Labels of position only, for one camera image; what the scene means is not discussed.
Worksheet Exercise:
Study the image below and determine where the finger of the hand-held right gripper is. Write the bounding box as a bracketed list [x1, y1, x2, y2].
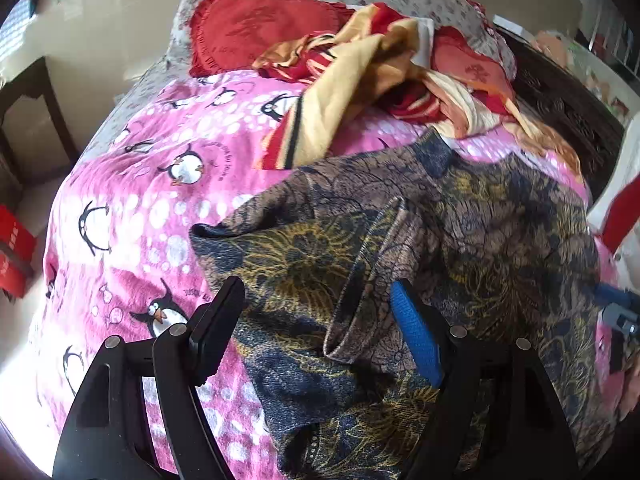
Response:
[594, 280, 640, 376]

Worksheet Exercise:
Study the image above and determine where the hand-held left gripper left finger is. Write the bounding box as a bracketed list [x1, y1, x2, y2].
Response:
[51, 275, 247, 480]

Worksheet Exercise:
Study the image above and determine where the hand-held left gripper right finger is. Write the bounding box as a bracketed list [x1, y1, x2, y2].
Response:
[389, 277, 583, 480]

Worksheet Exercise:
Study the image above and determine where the dark patterned garment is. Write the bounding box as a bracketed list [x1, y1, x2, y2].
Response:
[190, 127, 608, 480]

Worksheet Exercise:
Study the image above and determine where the white and red cloth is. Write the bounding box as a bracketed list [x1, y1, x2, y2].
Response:
[585, 110, 640, 261]

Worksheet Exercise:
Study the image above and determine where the pink penguin blanket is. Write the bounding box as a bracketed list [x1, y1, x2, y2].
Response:
[27, 67, 631, 480]

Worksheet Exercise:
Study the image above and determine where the dark carved wooden headboard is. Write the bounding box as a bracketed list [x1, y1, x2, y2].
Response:
[492, 15, 626, 201]

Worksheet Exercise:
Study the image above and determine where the red box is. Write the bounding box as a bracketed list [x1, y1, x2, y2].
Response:
[0, 204, 38, 301]

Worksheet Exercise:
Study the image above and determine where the yellow red striped blanket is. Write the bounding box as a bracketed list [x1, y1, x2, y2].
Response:
[250, 2, 583, 176]

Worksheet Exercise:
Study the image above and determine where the dark wooden table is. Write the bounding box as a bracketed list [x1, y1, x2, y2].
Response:
[0, 55, 81, 181]

